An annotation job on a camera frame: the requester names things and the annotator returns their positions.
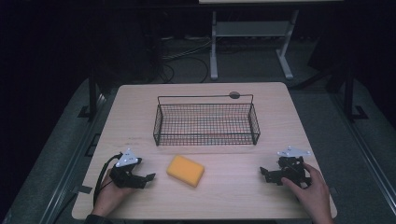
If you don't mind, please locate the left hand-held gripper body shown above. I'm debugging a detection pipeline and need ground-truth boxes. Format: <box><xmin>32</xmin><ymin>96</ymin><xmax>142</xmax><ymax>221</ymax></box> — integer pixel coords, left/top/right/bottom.
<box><xmin>108</xmin><ymin>147</ymin><xmax>143</xmax><ymax>189</ymax></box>

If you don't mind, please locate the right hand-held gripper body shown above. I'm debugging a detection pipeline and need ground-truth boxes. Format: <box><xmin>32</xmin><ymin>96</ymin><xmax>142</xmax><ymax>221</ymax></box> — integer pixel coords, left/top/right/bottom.
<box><xmin>276</xmin><ymin>146</ymin><xmax>313</xmax><ymax>188</ymax></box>

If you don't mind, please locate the person's left hand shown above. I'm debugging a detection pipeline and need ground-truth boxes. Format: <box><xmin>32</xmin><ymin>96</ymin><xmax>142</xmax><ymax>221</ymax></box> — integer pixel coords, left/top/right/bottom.
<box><xmin>91</xmin><ymin>168</ymin><xmax>138</xmax><ymax>217</ymax></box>

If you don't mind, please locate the person's right hand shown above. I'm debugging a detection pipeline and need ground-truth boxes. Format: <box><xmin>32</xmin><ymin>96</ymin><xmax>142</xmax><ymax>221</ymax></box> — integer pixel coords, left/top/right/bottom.
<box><xmin>280</xmin><ymin>162</ymin><xmax>336</xmax><ymax>224</ymax></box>

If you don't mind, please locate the yellow sponge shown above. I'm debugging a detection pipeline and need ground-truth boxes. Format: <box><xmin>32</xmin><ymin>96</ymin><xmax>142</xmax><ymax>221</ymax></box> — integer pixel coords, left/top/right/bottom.
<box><xmin>165</xmin><ymin>154</ymin><xmax>205</xmax><ymax>189</ymax></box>

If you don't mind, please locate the black metal stand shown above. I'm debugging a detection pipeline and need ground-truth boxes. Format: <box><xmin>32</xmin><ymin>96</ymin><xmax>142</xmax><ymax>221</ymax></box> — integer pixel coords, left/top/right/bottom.
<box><xmin>78</xmin><ymin>69</ymin><xmax>104</xmax><ymax>120</ymax></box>
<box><xmin>342</xmin><ymin>66</ymin><xmax>370</xmax><ymax>123</ymax></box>

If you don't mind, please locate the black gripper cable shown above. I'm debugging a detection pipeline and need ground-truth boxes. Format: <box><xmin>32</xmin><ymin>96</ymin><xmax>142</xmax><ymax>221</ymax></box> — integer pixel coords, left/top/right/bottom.
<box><xmin>92</xmin><ymin>152</ymin><xmax>124</xmax><ymax>207</ymax></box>

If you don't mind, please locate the black wire basket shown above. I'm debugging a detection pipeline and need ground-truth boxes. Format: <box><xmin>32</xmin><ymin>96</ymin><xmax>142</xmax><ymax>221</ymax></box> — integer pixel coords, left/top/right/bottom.
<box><xmin>152</xmin><ymin>93</ymin><xmax>262</xmax><ymax>147</ymax></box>

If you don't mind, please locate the black floor cable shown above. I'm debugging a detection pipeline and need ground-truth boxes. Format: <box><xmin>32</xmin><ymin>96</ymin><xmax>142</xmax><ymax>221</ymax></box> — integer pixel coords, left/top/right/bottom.
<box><xmin>158</xmin><ymin>55</ymin><xmax>211</xmax><ymax>84</ymax></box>

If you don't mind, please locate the white desk with metal frame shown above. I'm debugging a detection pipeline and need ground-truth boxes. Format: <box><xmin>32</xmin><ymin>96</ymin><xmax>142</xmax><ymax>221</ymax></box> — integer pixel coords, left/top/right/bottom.
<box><xmin>198</xmin><ymin>0</ymin><xmax>344</xmax><ymax>81</ymax></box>

